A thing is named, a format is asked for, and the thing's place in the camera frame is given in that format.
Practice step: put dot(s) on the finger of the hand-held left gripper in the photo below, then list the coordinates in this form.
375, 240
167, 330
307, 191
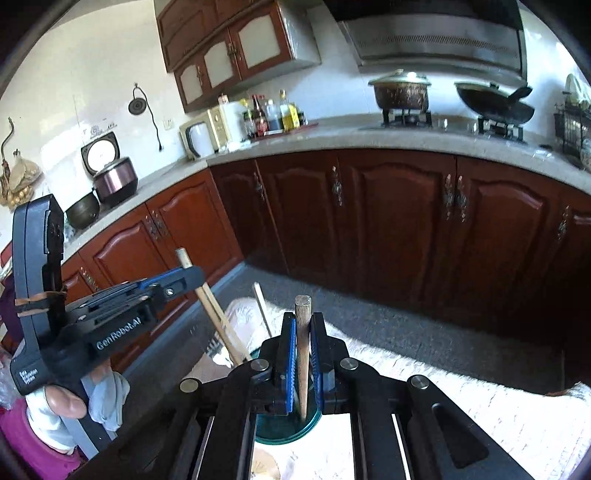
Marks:
178, 279

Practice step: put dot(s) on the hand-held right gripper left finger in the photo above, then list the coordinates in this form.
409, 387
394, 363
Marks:
289, 355

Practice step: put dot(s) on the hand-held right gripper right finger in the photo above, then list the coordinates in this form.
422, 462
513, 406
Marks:
316, 355

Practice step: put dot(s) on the wooden chopstick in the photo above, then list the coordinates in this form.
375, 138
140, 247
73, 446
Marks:
263, 311
228, 341
217, 318

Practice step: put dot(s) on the floral utensil holder teal lid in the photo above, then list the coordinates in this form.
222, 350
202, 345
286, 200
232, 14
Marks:
286, 429

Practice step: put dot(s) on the person's left hand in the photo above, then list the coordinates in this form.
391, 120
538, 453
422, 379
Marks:
64, 401

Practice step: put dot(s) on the black round pot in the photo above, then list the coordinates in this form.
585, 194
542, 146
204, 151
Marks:
83, 212

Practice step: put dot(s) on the maroon rice cooker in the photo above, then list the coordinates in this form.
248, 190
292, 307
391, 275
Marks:
113, 180

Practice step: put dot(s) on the person's magenta clothing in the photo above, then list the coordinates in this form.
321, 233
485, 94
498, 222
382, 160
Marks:
32, 457

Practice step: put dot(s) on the white electric kettle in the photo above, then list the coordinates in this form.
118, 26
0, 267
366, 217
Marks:
202, 141

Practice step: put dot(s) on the wooden base cabinets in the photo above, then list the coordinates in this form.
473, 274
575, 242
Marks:
392, 221

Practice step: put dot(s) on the cream quilted tablecloth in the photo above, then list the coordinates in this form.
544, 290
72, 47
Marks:
461, 415

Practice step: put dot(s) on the cream microwave oven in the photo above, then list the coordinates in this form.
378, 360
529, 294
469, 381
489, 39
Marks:
217, 124

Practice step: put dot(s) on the hanging mesh bag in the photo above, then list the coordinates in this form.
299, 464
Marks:
23, 180

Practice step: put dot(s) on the dark sauce bottle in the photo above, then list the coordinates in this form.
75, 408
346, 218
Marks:
249, 122

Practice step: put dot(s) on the red label sauce bottle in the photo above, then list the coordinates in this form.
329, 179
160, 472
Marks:
260, 120

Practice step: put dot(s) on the clear bottle dark liquid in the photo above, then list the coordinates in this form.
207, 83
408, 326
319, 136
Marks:
274, 117

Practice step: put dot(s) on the yellow cooking oil bottle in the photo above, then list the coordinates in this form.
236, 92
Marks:
288, 115

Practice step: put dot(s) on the hanging wooden ladle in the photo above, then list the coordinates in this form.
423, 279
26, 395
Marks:
6, 147

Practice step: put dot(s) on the small dark bottle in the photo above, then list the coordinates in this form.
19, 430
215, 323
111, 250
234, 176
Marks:
302, 117

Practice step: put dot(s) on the gas stove burners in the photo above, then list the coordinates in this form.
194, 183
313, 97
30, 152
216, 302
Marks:
443, 124

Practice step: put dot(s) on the lidded cooking pot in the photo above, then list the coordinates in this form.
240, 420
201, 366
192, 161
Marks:
400, 94

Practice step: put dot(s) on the black wok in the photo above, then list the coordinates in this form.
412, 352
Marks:
496, 108

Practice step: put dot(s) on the black dish rack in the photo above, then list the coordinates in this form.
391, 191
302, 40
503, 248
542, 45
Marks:
572, 138

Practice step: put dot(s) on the steel range hood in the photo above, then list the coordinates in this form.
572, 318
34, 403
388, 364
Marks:
438, 37

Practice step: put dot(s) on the white dishes on rack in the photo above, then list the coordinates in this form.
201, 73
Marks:
577, 92

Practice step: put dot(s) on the wall power socket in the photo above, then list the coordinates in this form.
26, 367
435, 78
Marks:
170, 124

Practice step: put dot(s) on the wooden wall cabinet glass doors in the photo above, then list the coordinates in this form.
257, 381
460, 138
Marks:
231, 50

